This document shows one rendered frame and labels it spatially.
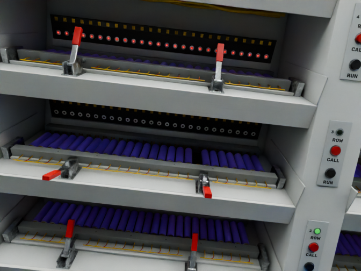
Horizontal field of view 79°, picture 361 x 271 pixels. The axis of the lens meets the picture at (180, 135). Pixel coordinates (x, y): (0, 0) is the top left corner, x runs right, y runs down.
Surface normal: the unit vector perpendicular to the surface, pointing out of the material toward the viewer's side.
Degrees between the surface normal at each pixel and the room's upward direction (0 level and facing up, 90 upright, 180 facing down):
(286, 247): 90
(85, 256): 17
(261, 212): 107
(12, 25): 90
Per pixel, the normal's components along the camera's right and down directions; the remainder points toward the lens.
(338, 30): -0.01, 0.15
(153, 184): 0.11, -0.89
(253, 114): -0.04, 0.44
